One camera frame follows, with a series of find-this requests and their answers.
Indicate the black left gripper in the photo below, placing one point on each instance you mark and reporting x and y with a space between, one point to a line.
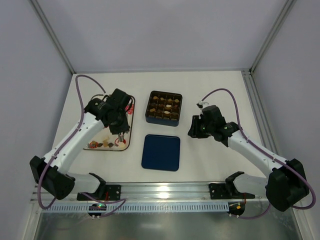
124 128

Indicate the navy blue tin lid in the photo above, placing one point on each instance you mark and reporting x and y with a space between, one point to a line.
161 152

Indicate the aluminium mounting rail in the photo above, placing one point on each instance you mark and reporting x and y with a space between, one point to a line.
168 191

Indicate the slotted grey cable duct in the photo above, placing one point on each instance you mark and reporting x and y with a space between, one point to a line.
144 207

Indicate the navy blue chocolate tin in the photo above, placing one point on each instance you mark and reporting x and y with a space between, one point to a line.
164 108

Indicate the white oval chocolate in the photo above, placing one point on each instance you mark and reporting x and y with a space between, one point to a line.
122 144

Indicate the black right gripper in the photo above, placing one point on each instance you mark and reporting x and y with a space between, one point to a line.
194 132

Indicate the left controller board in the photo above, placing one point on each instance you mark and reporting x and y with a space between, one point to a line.
96 210

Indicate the right aluminium frame post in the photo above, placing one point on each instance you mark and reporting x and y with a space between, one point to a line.
276 26

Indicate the controller board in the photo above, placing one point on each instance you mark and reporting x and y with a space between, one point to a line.
96 210
236 208

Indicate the right controller board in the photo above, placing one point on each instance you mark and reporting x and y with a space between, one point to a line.
236 208

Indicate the aluminium frame post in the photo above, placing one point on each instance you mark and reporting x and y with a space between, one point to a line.
276 26
51 34

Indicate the white strawberry print tray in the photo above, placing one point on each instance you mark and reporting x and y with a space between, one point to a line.
99 137

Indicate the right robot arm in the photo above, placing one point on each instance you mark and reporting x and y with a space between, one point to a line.
284 182

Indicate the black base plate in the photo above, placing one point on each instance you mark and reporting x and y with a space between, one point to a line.
227 191
113 192

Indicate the left aluminium frame post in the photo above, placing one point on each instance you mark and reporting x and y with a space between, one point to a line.
51 34

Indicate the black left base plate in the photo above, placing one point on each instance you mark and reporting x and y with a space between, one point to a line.
113 192

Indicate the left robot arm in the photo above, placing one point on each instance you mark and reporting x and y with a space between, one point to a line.
51 172

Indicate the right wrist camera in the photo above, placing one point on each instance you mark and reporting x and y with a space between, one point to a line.
202 103

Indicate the silver metal tongs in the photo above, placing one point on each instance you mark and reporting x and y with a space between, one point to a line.
121 138

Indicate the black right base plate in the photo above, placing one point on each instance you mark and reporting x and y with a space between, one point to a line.
227 191

